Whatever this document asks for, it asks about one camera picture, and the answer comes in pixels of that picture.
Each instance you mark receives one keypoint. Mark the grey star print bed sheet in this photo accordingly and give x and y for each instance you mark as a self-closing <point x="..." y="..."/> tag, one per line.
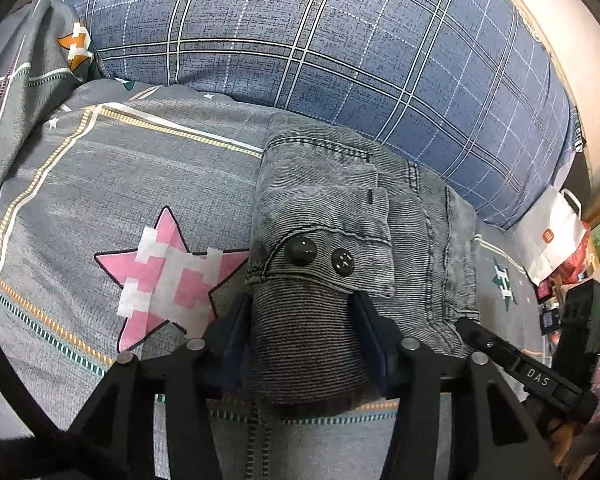
<point x="105" y="185"/>

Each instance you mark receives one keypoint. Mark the white paper bag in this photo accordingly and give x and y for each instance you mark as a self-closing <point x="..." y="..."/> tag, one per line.
<point x="550" y="240"/>

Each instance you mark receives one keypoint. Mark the small dark box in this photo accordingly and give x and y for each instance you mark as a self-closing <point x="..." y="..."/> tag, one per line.
<point x="550" y="321"/>

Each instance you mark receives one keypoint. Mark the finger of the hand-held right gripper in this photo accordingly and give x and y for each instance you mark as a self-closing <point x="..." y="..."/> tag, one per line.
<point x="525" y="367"/>

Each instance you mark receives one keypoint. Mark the blue plaid pillow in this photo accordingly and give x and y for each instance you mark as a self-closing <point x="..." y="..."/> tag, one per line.
<point x="330" y="35"/>

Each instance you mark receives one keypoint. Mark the grey denim pants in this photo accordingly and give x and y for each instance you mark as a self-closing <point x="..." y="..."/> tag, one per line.
<point x="320" y="220"/>

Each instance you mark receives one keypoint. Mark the red packet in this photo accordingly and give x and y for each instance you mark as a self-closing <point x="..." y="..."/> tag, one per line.
<point x="577" y="260"/>

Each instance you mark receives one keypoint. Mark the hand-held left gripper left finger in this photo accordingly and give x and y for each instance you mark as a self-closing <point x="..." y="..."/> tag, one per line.
<point x="232" y="345"/>

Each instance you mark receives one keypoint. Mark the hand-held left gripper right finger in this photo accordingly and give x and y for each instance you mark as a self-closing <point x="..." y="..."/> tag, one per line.
<point x="367" y="330"/>

